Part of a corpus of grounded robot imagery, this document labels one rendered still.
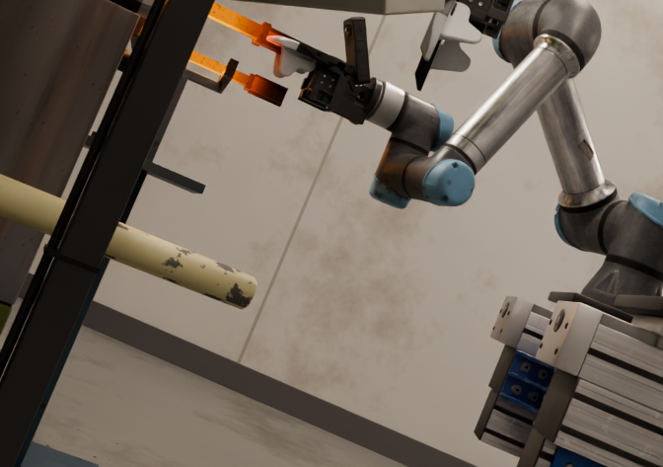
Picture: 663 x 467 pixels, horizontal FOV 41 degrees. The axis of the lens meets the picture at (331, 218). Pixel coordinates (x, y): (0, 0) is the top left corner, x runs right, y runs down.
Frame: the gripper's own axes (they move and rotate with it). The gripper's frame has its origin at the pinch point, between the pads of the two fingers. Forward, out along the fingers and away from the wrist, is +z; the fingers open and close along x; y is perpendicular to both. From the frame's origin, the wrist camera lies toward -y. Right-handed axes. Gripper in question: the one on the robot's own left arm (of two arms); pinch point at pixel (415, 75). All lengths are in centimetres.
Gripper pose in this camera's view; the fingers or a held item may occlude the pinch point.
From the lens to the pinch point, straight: 106.0
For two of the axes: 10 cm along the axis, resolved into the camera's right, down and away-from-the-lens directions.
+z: -3.9, 9.2, -0.5
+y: 9.2, 3.8, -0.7
